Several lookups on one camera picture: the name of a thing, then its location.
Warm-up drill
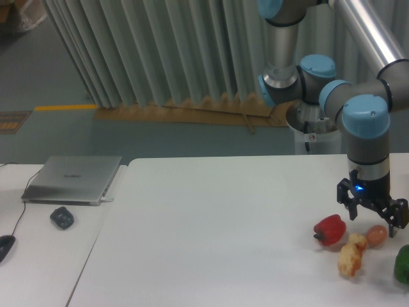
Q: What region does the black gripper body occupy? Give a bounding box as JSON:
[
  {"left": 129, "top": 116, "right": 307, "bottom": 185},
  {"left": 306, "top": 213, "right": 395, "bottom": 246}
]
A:
[{"left": 348, "top": 169, "right": 391, "bottom": 201}]

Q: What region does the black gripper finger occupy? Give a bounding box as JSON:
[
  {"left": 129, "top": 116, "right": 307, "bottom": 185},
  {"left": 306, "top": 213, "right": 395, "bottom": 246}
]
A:
[
  {"left": 373, "top": 198, "right": 408, "bottom": 238},
  {"left": 336, "top": 178, "right": 360, "bottom": 221}
]

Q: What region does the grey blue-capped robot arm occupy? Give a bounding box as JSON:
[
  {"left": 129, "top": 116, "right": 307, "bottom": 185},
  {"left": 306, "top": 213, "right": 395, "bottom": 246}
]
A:
[{"left": 258, "top": 1, "right": 408, "bottom": 236}]

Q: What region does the red bell pepper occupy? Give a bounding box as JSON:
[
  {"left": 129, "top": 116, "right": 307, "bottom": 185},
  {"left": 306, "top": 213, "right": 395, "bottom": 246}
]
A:
[{"left": 313, "top": 214, "right": 346, "bottom": 246}]

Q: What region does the green bell pepper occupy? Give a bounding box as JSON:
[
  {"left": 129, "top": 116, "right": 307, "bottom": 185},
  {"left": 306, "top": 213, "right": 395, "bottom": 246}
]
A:
[{"left": 394, "top": 244, "right": 409, "bottom": 285}]

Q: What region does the brown egg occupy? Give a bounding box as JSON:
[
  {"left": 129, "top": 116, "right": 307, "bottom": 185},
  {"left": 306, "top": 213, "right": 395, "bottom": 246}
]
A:
[{"left": 366, "top": 225, "right": 388, "bottom": 248}]

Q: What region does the yellow corn cob piece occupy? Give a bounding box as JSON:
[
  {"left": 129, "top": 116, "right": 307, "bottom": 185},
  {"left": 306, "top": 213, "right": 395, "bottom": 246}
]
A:
[{"left": 337, "top": 233, "right": 368, "bottom": 277}]

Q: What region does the brown cardboard sheet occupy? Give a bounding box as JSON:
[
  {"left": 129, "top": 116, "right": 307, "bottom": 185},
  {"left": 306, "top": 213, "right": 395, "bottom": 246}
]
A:
[{"left": 93, "top": 93, "right": 294, "bottom": 133}]

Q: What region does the white usb plug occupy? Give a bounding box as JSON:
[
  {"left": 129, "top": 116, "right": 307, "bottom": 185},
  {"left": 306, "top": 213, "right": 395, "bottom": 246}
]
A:
[{"left": 100, "top": 198, "right": 114, "bottom": 203}]

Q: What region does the pale green pleated curtain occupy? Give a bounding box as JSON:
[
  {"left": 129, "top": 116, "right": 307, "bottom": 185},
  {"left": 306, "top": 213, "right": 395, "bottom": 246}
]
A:
[{"left": 41, "top": 0, "right": 409, "bottom": 107}]

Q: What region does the silver closed laptop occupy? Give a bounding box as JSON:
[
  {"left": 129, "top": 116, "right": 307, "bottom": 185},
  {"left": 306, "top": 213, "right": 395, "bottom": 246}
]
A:
[{"left": 21, "top": 155, "right": 121, "bottom": 205}]

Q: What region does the small black controller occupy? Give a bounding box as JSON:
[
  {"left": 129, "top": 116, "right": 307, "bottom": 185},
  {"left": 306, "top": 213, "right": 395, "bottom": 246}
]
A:
[{"left": 50, "top": 207, "right": 75, "bottom": 230}]

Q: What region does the black computer mouse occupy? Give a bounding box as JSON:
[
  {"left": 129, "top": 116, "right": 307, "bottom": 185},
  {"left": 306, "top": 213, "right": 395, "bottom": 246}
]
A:
[{"left": 0, "top": 235, "right": 16, "bottom": 262}]

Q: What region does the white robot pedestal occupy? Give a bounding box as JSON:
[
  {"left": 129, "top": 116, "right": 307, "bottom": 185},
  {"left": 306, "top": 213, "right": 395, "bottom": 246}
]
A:
[{"left": 286, "top": 100, "right": 342, "bottom": 155}]

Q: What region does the black mouse cable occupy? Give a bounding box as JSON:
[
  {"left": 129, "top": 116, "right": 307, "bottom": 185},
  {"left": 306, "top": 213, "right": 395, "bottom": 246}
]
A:
[{"left": 0, "top": 162, "right": 43, "bottom": 237}]

